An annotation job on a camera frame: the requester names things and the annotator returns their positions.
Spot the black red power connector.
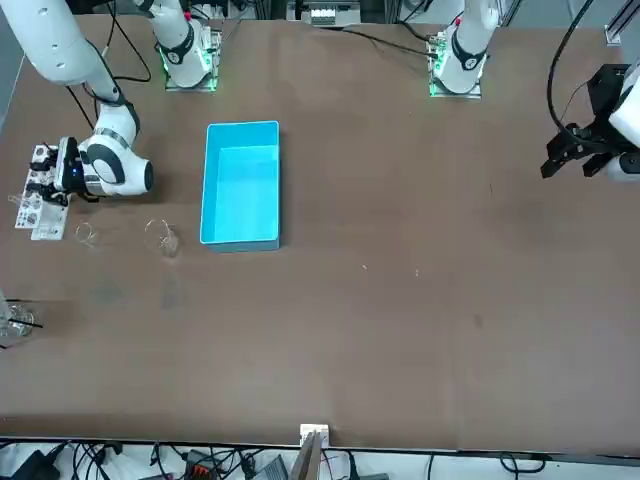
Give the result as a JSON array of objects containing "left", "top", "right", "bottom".
[{"left": 187, "top": 449, "right": 224, "bottom": 479}]

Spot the aluminium profile post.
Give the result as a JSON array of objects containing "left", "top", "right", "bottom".
[{"left": 292, "top": 423, "right": 331, "bottom": 480}]

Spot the black power brick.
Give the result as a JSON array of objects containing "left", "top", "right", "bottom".
[{"left": 13, "top": 449, "right": 62, "bottom": 480}]

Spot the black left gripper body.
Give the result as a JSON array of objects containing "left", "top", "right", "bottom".
[{"left": 559, "top": 63, "right": 632, "bottom": 156}]

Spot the small glass beaker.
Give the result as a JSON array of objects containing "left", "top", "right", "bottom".
[{"left": 74, "top": 222, "right": 100, "bottom": 250}]

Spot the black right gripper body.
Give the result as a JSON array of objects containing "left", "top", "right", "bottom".
[{"left": 45, "top": 155, "right": 70, "bottom": 206}]

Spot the aluminium corner rail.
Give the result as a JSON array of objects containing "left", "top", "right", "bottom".
[{"left": 603, "top": 0, "right": 632, "bottom": 47}]

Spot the black base cable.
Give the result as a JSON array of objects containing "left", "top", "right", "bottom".
[{"left": 319, "top": 24, "right": 436, "bottom": 56}]

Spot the white test tube rack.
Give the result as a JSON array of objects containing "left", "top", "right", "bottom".
[{"left": 13, "top": 143, "right": 71, "bottom": 242}]

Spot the white power strip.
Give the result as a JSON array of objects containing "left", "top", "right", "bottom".
[{"left": 308, "top": 3, "right": 338, "bottom": 27}]

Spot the blue plastic bin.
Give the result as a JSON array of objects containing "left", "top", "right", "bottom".
[{"left": 198, "top": 119, "right": 281, "bottom": 253}]

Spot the large glass beaker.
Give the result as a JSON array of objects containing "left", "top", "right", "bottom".
[{"left": 143, "top": 218, "right": 181, "bottom": 260}]

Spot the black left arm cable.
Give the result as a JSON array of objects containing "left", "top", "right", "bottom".
[{"left": 546, "top": 0, "right": 599, "bottom": 132}]

